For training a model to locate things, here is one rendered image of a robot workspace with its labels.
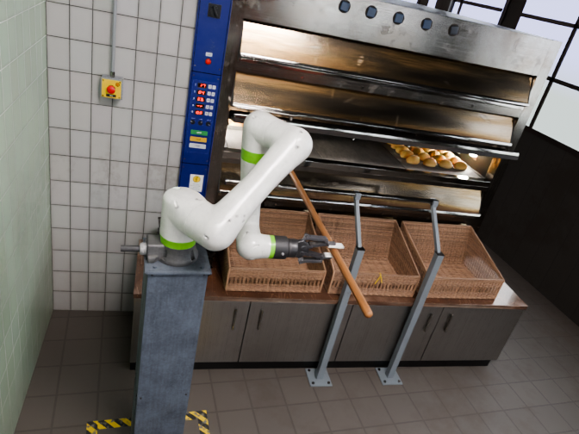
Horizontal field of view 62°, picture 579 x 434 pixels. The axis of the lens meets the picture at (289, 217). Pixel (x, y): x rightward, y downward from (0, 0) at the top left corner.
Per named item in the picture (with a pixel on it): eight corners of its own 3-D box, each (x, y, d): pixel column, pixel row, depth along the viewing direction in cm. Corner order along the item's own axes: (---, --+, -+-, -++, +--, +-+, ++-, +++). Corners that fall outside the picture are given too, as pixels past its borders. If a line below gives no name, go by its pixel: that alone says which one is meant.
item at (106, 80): (102, 93, 242) (102, 73, 237) (122, 96, 245) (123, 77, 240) (100, 97, 236) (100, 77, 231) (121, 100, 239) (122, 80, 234)
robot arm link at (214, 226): (208, 244, 142) (316, 126, 159) (173, 220, 150) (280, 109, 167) (222, 265, 152) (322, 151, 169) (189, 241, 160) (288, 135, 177)
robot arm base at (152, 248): (120, 266, 156) (121, 251, 153) (121, 241, 168) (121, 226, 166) (200, 267, 165) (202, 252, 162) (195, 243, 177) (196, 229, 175)
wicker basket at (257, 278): (214, 243, 297) (221, 203, 284) (301, 247, 314) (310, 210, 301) (223, 292, 256) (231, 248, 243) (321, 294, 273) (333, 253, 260)
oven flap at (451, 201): (218, 192, 282) (221, 158, 279) (476, 216, 332) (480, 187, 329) (219, 193, 278) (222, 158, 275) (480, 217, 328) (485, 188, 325)
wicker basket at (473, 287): (388, 254, 330) (400, 219, 317) (457, 257, 347) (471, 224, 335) (420, 299, 289) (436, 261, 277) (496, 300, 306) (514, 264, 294)
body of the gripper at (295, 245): (286, 233, 190) (308, 234, 193) (282, 251, 194) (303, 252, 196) (290, 244, 184) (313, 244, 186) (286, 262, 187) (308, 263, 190)
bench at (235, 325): (133, 311, 313) (139, 236, 286) (453, 318, 381) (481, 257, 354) (127, 378, 265) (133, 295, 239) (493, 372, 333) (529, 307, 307)
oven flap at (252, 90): (231, 106, 258) (235, 68, 256) (506, 146, 309) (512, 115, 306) (232, 105, 254) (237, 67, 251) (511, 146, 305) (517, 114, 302)
